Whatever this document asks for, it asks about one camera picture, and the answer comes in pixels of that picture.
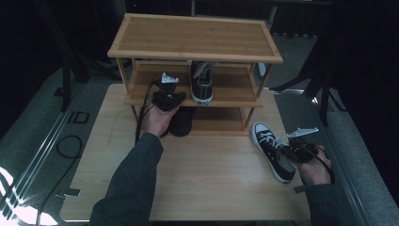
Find black tripod stand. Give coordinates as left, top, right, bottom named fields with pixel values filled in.
left=271, top=40, right=346, bottom=127

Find person's right hand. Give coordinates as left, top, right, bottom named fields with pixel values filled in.
left=296, top=145, right=333, bottom=186

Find black looped floor cable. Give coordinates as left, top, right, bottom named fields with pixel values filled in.
left=35, top=135, right=84, bottom=226

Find person's left hand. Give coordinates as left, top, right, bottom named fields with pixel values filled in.
left=142, top=105, right=181, bottom=138

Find left hand-held gripper cable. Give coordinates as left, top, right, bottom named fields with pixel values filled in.
left=135, top=79, right=162, bottom=145

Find hand-held gripper cable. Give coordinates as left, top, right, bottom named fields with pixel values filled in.
left=300, top=142, right=335, bottom=185
left=135, top=79, right=162, bottom=145

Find wooden three-tier shoe rack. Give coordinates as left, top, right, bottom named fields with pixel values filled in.
left=106, top=12, right=284, bottom=138

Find black white canvas sneaker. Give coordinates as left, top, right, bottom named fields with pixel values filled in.
left=249, top=121, right=297, bottom=185
left=189, top=60, right=217, bottom=105

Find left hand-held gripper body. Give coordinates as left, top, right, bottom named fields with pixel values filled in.
left=152, top=72, right=180, bottom=112

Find right hand-held gripper cable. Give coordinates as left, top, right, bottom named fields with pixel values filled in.
left=300, top=142, right=335, bottom=185

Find black metal stand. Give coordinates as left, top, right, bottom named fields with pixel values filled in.
left=34, top=0, right=95, bottom=113

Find metal floor rail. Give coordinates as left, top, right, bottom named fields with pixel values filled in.
left=272, top=89, right=373, bottom=226
left=0, top=84, right=88, bottom=220

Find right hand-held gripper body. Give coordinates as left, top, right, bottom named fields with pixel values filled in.
left=286, top=126, right=320, bottom=163

